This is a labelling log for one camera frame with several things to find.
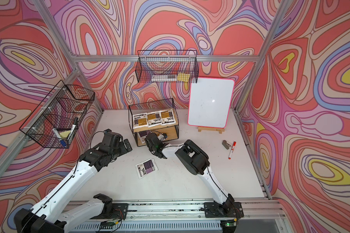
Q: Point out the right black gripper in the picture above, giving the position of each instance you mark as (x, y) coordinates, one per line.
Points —
(147, 142)

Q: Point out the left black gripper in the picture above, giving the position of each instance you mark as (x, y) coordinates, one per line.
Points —
(123, 149)

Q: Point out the purple coffee bag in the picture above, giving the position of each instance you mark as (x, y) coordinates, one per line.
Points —
(143, 135)
(145, 168)

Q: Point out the two-tier wooden wire shelf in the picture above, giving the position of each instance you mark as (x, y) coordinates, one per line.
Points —
(171, 130)

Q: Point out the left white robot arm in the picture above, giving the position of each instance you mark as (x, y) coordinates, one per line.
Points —
(47, 215)

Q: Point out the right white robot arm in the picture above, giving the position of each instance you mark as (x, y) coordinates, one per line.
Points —
(196, 161)

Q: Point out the black marker in left basket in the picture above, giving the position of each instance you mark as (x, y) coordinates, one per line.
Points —
(74, 125)

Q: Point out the yellow sponge in left basket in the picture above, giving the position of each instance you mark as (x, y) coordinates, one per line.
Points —
(65, 134)

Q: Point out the yellow sponge in basket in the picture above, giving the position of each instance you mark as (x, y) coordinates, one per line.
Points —
(183, 77)
(65, 134)

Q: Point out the blue-capped marker in basket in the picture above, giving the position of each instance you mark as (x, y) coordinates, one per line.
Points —
(58, 136)

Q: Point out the small wooden easel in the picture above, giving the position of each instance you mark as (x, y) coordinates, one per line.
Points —
(219, 130)

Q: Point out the grey whiteboard eraser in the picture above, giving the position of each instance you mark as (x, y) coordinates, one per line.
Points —
(226, 144)

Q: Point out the pink-framed whiteboard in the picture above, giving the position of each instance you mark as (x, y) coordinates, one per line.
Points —
(210, 101)

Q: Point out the yellow sponge in back basket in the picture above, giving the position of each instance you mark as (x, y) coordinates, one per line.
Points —
(183, 77)

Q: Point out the red whiteboard marker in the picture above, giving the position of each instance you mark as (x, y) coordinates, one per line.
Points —
(231, 150)

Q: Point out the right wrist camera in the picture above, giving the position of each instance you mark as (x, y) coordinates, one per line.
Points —
(162, 137)

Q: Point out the back wall wire basket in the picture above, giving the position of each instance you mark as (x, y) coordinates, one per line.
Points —
(166, 62)

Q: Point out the wall wire basket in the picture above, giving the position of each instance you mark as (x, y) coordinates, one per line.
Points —
(166, 62)
(63, 103)

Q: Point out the left wall wire basket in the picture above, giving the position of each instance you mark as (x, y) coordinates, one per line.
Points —
(63, 103)

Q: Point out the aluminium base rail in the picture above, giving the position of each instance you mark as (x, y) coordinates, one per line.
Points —
(187, 216)

